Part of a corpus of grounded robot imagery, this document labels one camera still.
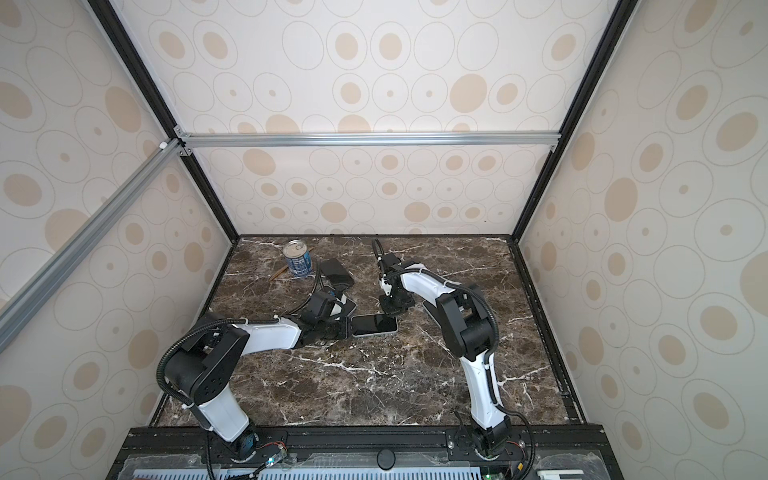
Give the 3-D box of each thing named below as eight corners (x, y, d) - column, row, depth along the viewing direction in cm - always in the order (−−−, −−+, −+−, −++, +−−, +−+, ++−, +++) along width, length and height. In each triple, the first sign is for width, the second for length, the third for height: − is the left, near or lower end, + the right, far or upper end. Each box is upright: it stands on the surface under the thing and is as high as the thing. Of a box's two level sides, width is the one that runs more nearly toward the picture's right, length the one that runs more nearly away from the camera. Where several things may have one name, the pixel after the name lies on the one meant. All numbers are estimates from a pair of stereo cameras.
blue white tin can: (288, 277, 110) (280, 257, 101) (293, 259, 115) (285, 239, 106) (310, 277, 110) (304, 258, 101) (314, 259, 115) (308, 239, 106)
